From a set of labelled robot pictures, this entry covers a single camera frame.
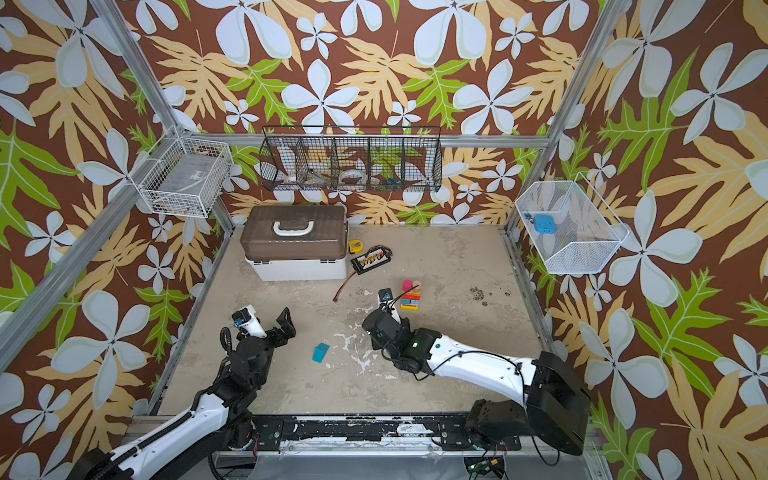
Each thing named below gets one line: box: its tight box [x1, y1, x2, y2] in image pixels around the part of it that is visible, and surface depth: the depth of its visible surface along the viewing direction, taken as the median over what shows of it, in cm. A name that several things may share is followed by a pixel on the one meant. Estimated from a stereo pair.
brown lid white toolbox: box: [240, 205, 349, 282], surface depth 95 cm
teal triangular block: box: [311, 342, 330, 364], surface depth 90 cm
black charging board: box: [350, 245, 393, 275], surface depth 110 cm
